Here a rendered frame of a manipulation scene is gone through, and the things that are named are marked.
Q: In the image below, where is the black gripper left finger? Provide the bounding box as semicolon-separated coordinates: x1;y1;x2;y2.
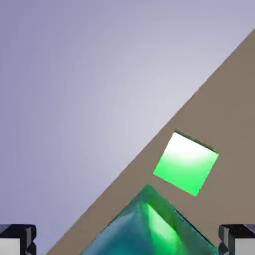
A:
0;224;37;255

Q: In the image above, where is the large teal box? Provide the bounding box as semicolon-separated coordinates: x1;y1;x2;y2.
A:
79;183;220;255

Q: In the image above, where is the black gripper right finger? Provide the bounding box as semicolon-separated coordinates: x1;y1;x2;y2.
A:
218;224;255;255

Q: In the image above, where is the small green cube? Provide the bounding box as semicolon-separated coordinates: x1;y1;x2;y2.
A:
152;130;220;197

